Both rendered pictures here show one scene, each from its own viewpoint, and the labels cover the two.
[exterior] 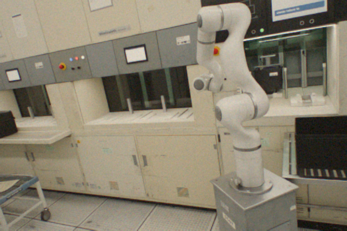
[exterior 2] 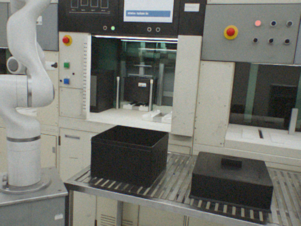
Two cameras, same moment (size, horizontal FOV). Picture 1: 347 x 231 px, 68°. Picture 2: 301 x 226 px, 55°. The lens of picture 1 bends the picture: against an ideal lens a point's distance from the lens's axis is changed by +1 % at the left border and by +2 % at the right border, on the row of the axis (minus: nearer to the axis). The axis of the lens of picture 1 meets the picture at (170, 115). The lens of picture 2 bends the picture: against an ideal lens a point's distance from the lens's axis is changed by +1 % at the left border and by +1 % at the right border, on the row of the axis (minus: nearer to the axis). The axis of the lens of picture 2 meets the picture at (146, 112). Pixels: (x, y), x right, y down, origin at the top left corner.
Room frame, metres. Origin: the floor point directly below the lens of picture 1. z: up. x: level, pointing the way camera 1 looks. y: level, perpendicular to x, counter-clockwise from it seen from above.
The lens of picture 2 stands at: (-0.08, -0.61, 1.28)
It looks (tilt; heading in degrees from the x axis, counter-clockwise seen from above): 11 degrees down; 351
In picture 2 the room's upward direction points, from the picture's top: 3 degrees clockwise
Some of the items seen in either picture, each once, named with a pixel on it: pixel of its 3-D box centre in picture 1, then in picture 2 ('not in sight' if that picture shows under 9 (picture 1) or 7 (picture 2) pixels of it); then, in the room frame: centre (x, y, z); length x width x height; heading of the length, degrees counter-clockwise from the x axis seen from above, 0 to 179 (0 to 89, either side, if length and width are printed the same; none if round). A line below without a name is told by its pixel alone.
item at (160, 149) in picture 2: (326, 141); (131, 152); (1.17, -0.74, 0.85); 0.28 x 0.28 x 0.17; 63
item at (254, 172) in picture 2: not in sight; (230, 173); (0.98, -1.14, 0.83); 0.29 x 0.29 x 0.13; 66
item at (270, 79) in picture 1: (268, 74); (140, 84); (2.22, -0.91, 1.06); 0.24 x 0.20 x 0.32; 63
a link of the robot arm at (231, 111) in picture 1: (237, 122); (13, 107); (1.05, -0.28, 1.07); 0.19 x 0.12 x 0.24; 104
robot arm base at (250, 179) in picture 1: (249, 165); (24, 160); (1.05, -0.31, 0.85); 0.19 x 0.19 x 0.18
